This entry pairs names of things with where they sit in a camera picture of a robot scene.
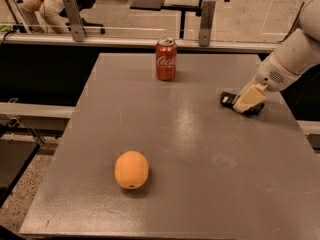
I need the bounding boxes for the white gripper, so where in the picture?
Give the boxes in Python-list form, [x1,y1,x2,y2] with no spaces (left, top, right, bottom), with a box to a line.
[233,54,300,113]

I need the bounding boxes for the black rxbar chocolate bar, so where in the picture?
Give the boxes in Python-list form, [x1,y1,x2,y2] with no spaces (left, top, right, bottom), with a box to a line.
[220,91,264,116]

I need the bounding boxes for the orange fruit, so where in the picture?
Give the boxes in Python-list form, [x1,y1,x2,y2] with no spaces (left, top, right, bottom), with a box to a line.
[114,151,149,189]

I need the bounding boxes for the red coca-cola can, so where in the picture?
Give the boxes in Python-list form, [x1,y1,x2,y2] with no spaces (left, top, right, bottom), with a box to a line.
[156,38,177,81]

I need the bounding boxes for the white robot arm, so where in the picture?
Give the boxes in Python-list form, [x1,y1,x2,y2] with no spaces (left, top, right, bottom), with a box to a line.
[233,0,320,113]

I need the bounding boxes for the metal railing bar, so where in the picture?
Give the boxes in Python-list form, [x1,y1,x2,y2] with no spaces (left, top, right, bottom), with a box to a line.
[5,33,279,54]

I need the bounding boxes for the right metal rail bracket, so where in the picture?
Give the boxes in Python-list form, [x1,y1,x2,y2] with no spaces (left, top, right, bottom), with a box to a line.
[199,1,216,47]

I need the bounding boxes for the left metal rail bracket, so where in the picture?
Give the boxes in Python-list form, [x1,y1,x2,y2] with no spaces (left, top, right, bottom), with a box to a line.
[62,0,86,42]

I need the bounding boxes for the metal rail bracket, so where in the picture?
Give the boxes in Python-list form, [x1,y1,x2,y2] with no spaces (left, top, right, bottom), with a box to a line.
[62,0,86,42]
[199,1,216,47]

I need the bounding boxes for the person in beige clothes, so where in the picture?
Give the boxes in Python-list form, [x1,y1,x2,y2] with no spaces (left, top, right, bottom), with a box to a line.
[16,0,98,35]

